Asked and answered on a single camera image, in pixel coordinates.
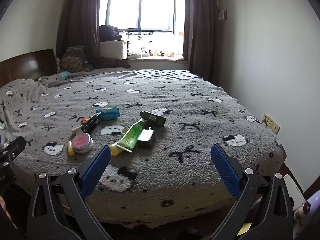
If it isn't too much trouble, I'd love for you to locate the purple and white appliance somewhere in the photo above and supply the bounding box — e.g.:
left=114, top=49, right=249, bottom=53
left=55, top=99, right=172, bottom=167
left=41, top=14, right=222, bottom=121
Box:
left=294, top=190, right=320, bottom=240

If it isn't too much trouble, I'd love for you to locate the grey dotted pillow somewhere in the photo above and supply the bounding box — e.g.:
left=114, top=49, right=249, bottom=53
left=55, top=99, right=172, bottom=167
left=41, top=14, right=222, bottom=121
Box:
left=0, top=79, right=48, bottom=130

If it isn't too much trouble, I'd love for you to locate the window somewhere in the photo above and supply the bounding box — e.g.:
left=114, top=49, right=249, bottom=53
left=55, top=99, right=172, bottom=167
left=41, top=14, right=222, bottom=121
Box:
left=99, top=0, right=185, bottom=34

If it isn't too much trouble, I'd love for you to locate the dark brown cloth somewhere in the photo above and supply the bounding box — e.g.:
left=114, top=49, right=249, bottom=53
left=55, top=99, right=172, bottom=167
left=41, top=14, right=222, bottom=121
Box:
left=92, top=56, right=130, bottom=69

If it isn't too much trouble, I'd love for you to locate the dark brown curtain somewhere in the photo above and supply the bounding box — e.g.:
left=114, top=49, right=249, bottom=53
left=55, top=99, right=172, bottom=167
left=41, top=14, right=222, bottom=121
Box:
left=56, top=0, right=130, bottom=69
left=184, top=0, right=219, bottom=80

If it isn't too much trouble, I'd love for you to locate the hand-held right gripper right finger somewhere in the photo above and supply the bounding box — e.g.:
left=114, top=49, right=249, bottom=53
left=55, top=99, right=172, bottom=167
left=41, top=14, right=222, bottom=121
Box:
left=210, top=143, right=294, bottom=240

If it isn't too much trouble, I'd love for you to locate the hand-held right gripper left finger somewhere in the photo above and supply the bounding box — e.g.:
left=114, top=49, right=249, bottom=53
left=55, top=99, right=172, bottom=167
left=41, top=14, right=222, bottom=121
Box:
left=26, top=144, right=112, bottom=240

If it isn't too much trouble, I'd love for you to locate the teal snack packet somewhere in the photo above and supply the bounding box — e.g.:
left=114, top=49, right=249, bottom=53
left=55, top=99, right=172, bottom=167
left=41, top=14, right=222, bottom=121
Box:
left=96, top=107, right=120, bottom=120

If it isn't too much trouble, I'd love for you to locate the dark clothes pile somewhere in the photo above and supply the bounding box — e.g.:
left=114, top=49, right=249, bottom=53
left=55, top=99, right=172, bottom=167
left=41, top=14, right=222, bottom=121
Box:
left=99, top=24, right=122, bottom=42

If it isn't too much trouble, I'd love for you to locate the white storage box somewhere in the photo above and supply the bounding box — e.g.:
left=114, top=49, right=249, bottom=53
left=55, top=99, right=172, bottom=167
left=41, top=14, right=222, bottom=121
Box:
left=99, top=39, right=125, bottom=60

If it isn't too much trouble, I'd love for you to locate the brown patterned cushion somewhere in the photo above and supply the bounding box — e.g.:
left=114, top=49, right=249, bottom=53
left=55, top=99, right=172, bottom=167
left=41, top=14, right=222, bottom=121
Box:
left=60, top=45, right=93, bottom=73

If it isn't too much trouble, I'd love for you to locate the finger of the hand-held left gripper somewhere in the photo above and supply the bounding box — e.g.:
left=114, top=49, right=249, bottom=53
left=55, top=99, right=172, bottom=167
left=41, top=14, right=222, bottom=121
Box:
left=0, top=155, right=17, bottom=193
left=1, top=136, right=27, bottom=162

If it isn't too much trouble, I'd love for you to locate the grey printed blanket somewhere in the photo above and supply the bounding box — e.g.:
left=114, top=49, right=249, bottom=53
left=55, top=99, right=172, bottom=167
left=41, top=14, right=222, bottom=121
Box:
left=0, top=69, right=287, bottom=228

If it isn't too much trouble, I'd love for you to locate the black slim packet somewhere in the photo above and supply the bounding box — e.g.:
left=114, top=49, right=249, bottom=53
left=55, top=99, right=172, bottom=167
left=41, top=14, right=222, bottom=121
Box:
left=80, top=112, right=102, bottom=133

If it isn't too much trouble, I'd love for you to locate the wooden headboard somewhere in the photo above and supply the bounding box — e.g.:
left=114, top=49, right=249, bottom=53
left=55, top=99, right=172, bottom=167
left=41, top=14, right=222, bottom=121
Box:
left=0, top=49, right=58, bottom=87

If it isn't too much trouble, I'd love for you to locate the pink round tin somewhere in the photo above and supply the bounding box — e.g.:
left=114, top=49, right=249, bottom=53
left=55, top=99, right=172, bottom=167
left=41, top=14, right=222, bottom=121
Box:
left=72, top=133, right=93, bottom=154

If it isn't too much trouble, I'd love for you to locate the dark green bottle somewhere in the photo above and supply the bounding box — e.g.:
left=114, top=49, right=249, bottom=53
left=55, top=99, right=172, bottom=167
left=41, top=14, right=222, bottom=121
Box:
left=139, top=110, right=167, bottom=127

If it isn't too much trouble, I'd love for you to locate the green tube with yellow cap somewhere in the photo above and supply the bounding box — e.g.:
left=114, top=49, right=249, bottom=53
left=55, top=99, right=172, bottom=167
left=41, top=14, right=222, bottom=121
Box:
left=109, top=118, right=147, bottom=157

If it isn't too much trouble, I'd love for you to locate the dark grey small box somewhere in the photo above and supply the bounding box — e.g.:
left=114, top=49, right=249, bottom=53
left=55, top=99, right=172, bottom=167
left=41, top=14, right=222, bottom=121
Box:
left=137, top=127, right=156, bottom=149

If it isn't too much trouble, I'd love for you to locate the black drying rack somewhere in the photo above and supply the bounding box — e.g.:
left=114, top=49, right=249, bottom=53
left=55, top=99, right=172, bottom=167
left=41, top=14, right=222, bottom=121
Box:
left=125, top=31, right=157, bottom=58

